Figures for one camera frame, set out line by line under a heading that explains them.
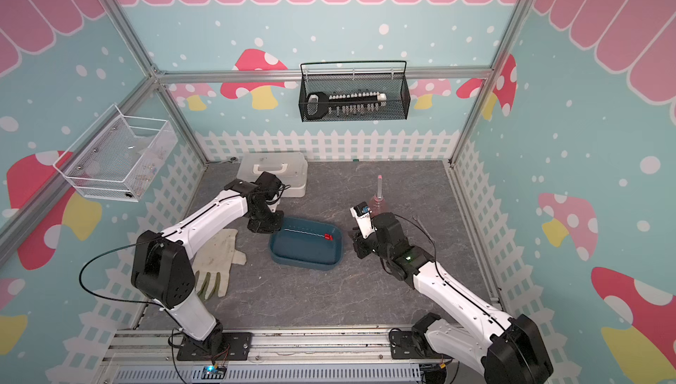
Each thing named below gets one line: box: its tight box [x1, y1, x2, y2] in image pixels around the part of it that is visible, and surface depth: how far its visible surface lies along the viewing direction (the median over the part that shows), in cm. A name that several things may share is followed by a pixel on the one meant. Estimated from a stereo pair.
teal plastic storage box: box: [269, 216, 344, 271], surface depth 96 cm
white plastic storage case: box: [236, 151, 309, 198], surface depth 105 cm
